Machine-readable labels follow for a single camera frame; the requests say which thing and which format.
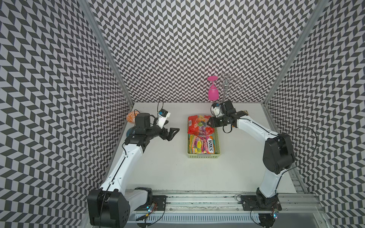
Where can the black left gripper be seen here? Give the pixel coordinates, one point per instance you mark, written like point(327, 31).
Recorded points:
point(169, 135)

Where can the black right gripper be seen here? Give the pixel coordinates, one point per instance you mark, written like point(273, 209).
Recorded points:
point(213, 122)

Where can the red cocoaland candy bag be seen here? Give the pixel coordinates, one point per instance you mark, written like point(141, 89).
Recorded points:
point(198, 125)

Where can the orange Fox's candy bag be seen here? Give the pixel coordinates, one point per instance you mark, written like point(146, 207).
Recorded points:
point(201, 145)

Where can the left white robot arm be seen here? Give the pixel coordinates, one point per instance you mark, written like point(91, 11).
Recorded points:
point(110, 206)

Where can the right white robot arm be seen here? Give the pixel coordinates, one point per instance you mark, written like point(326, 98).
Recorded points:
point(278, 154)

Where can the green perforated plastic basket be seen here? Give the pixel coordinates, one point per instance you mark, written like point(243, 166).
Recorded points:
point(217, 148)

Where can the pink plastic wine glass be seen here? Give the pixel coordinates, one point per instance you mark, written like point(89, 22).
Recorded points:
point(213, 93)

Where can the chrome glass holder stand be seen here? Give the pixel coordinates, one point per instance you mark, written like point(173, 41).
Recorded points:
point(225, 87)

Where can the blue small bowl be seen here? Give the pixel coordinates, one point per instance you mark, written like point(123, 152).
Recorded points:
point(130, 131)

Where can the orange patterned small bowl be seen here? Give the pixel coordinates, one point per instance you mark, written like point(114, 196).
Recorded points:
point(131, 117)

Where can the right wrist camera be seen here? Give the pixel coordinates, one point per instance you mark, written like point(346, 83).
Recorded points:
point(216, 110)

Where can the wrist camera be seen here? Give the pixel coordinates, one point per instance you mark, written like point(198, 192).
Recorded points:
point(216, 110)
point(162, 117)

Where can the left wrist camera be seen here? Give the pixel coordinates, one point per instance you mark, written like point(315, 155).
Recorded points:
point(162, 117)

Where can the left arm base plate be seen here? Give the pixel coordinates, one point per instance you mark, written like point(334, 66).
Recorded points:
point(158, 202)

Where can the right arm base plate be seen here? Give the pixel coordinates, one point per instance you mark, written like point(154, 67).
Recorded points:
point(260, 203)

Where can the aluminium front rail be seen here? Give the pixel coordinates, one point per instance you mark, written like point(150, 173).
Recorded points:
point(232, 209)

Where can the aluminium frame post right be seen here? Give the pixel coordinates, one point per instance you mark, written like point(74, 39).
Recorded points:
point(308, 27)

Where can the aluminium frame post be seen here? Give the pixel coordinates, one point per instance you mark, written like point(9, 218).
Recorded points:
point(85, 7)
point(308, 27)

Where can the aluminium frame post left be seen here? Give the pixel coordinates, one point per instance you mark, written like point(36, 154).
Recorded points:
point(85, 7)

